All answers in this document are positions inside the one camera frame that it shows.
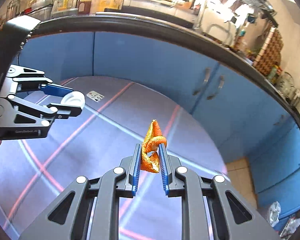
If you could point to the black kitchen countertop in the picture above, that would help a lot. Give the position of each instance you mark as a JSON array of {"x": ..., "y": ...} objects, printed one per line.
[{"x": 149, "y": 27}]

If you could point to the wooden checkered board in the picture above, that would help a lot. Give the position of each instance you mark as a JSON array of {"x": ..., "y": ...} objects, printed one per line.
[{"x": 270, "y": 53}]

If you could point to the grey bin with bag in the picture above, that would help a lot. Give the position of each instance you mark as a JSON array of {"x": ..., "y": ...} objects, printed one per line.
[{"x": 273, "y": 213}]

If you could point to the blue kitchen cabinets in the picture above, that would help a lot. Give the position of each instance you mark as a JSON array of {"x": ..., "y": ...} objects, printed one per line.
[{"x": 240, "y": 117}]

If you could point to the small white lid cup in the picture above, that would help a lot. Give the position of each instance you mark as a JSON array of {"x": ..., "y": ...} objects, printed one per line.
[{"x": 74, "y": 98}]

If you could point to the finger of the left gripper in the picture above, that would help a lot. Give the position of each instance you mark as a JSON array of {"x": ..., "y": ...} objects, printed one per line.
[
  {"x": 65, "y": 111},
  {"x": 55, "y": 90}
]

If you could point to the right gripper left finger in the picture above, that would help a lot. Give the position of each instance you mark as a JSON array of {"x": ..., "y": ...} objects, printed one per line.
[{"x": 89, "y": 208}]

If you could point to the orange peel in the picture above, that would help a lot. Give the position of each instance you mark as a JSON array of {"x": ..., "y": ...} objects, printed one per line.
[{"x": 149, "y": 156}]

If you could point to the green kettle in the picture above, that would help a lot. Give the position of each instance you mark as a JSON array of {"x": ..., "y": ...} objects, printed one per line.
[{"x": 285, "y": 84}]

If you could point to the blue checked tablecloth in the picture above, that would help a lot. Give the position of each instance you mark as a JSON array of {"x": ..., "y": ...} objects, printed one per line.
[{"x": 34, "y": 172}]

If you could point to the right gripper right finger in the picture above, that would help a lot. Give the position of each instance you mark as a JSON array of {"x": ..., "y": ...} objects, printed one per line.
[{"x": 211, "y": 208}]

